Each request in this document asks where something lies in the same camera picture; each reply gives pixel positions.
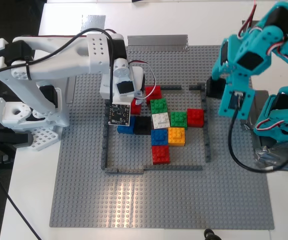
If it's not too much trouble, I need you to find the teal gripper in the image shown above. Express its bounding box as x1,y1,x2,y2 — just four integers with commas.
210,32,272,90

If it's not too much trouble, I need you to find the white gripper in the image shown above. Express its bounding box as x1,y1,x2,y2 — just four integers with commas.
99,57,146,106

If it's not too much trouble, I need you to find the red Lego cube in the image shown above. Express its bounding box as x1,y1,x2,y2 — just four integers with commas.
145,85,163,106
151,145,172,166
130,98,143,116
186,108,205,128

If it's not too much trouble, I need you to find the black Lego cube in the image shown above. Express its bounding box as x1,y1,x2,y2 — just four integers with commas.
205,76,227,99
134,115,152,136

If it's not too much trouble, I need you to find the green Lego cube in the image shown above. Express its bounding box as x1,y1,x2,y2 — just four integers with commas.
150,98,169,115
170,111,188,130

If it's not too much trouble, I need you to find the white Lego cube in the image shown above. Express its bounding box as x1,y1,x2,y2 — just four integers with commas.
151,112,171,130

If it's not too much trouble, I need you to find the blue Lego cube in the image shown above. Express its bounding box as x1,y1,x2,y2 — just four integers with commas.
150,128,170,147
117,116,137,135

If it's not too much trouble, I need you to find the orange Lego cube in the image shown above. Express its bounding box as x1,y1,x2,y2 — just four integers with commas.
167,126,187,148

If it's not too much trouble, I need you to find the dark grey Lego corner piece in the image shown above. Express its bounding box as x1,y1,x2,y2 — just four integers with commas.
188,83,207,92

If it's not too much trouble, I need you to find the grey tape square patch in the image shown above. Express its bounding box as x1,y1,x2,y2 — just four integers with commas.
81,14,107,32

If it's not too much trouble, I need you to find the grey Lego baseplate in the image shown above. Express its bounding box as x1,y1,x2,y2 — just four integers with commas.
49,44,276,230

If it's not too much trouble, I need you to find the black clamp knob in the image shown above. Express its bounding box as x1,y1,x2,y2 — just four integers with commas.
203,228,224,240

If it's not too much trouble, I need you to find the bare wrist camera board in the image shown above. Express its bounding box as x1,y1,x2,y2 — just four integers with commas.
107,101,132,126

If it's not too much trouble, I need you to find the wrist camera in teal mount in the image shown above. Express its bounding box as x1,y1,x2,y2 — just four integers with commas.
218,88,257,119

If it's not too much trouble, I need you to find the dark grey Lego wall strip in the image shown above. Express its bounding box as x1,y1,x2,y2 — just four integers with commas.
143,164,204,172
200,96,213,164
143,85,183,92
100,98,112,170

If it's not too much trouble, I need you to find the grey duct tape strip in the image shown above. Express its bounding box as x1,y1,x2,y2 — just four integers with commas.
127,34,190,53
63,74,78,105

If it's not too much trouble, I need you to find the grey duct tape patch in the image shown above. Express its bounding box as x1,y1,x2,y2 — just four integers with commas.
239,89,271,150

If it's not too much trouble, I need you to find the crumpled grey duct tape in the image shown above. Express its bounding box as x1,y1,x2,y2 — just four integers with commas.
253,143,288,174

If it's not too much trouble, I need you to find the white perforated base plate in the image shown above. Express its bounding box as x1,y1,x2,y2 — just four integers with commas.
25,126,60,153

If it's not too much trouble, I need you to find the black cable of teal arm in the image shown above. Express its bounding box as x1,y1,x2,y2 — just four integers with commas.
228,107,288,174

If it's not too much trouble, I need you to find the black cable of white arm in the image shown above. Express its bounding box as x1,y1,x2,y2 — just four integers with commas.
0,28,117,240

